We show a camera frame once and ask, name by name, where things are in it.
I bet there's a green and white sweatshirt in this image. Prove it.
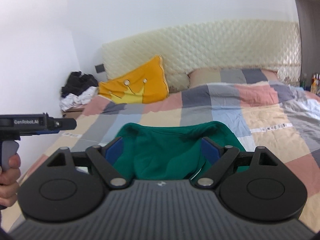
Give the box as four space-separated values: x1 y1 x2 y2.
106 121 244 181

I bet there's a white clothes pile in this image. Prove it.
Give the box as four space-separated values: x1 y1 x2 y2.
60 86 98 112

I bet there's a black clothes pile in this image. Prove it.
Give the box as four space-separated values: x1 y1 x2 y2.
61 71 98 98

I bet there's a person's left hand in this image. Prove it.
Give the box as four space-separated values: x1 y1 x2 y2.
1 153 21 207

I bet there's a brown wooden nightstand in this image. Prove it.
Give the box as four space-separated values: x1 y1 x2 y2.
61 107 84 119

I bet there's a patchwork checked duvet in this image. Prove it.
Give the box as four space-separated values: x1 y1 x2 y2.
20 81 319 231

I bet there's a yellow crown cushion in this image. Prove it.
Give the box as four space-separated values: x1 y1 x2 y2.
99 55 169 104

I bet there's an orange bottle on nightstand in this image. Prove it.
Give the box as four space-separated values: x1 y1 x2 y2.
310 73 319 94

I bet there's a patchwork pillow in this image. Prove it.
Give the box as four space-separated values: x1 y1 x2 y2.
188 68 279 88

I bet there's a cream quilted headboard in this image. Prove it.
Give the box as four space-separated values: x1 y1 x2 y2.
102 20 302 92

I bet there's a dark wall socket left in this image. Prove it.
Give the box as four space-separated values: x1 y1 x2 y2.
95 64 105 74

